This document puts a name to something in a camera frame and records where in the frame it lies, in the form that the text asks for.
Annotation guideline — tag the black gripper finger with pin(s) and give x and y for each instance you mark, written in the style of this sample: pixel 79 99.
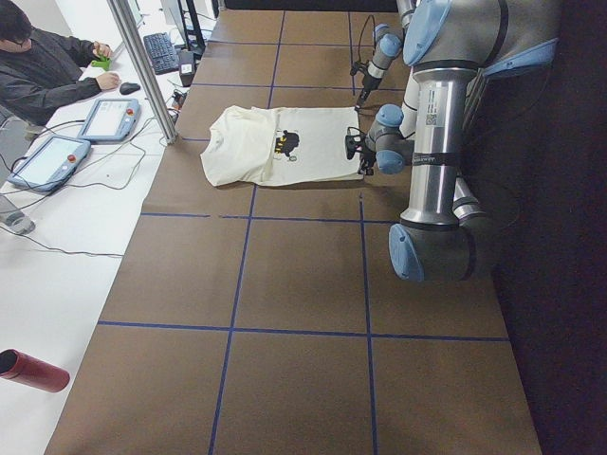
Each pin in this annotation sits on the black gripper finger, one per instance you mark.
pixel 366 168
pixel 362 98

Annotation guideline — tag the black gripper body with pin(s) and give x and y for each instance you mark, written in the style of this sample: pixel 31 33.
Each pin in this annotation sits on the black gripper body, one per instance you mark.
pixel 367 158
pixel 367 86

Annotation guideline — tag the cream long sleeve cat shirt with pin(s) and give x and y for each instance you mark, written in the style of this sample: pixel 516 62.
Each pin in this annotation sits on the cream long sleeve cat shirt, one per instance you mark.
pixel 280 146

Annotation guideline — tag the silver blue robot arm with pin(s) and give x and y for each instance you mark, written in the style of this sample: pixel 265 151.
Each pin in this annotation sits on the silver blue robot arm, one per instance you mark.
pixel 388 44
pixel 452 48

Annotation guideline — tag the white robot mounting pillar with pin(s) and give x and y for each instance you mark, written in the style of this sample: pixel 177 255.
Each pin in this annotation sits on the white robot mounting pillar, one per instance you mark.
pixel 409 108

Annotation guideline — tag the small black box device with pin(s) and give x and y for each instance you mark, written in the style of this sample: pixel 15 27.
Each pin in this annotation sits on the small black box device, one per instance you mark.
pixel 187 67

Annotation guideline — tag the brown paper table cover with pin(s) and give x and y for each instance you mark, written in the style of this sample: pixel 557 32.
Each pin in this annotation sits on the brown paper table cover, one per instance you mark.
pixel 246 320

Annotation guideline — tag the black keyboard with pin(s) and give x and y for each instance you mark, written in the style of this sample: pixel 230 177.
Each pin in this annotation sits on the black keyboard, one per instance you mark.
pixel 161 53

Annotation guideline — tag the black computer mouse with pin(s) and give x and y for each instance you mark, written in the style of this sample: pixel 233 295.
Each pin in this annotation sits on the black computer mouse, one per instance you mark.
pixel 128 88

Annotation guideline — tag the far blue teach pendant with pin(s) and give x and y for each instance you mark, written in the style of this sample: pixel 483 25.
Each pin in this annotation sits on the far blue teach pendant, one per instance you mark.
pixel 110 120

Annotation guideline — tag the blue teach pendant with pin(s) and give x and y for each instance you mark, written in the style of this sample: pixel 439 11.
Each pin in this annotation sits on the blue teach pendant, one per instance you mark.
pixel 110 120
pixel 51 164

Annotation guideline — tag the green small object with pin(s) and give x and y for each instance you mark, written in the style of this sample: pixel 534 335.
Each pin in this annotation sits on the green small object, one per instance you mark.
pixel 102 60

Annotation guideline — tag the near blue teach pendant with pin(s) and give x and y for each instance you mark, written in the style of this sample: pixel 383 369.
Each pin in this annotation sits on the near blue teach pendant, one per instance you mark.
pixel 51 164

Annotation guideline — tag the person in black jacket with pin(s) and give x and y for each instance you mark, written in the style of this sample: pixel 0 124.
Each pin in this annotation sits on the person in black jacket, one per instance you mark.
pixel 42 71

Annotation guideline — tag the clear water bottle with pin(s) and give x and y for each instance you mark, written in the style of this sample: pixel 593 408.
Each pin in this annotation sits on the clear water bottle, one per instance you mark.
pixel 13 218

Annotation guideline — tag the red cylindrical bottle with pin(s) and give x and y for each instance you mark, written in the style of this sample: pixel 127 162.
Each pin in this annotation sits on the red cylindrical bottle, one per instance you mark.
pixel 27 370

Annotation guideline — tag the aluminium frame post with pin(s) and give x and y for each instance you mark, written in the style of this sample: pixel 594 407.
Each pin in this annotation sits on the aluminium frame post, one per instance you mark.
pixel 129 32

